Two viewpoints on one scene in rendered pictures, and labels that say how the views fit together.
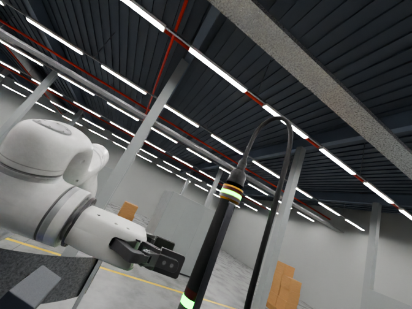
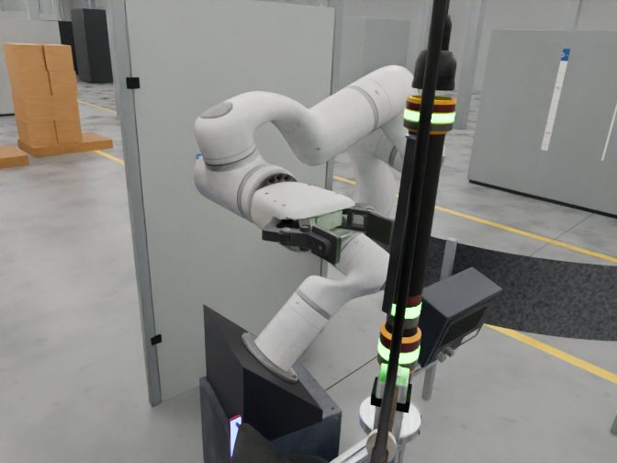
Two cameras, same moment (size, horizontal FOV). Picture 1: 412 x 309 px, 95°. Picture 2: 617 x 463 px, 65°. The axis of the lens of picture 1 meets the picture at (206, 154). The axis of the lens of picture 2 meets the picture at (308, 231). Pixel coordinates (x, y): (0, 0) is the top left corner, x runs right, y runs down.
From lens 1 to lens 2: 45 cm
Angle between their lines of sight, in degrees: 73
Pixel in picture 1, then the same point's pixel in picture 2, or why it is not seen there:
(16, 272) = (504, 282)
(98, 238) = (263, 217)
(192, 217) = not seen: outside the picture
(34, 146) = (202, 140)
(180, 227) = not seen: outside the picture
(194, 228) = not seen: outside the picture
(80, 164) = (299, 129)
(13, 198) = (220, 188)
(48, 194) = (235, 180)
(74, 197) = (252, 177)
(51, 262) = (553, 270)
